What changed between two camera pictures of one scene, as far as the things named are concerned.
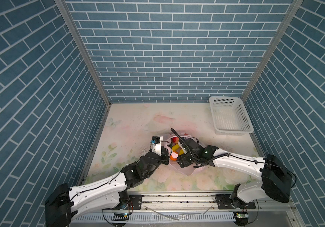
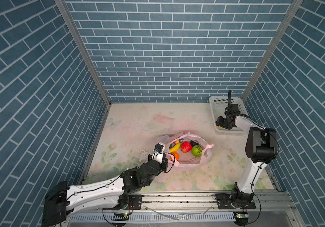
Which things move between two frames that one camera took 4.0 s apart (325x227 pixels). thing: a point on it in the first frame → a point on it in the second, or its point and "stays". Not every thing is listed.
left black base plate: (135, 203) stays
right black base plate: (224, 202) stays
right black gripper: (181, 159) → (218, 122)
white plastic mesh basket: (230, 116) stays
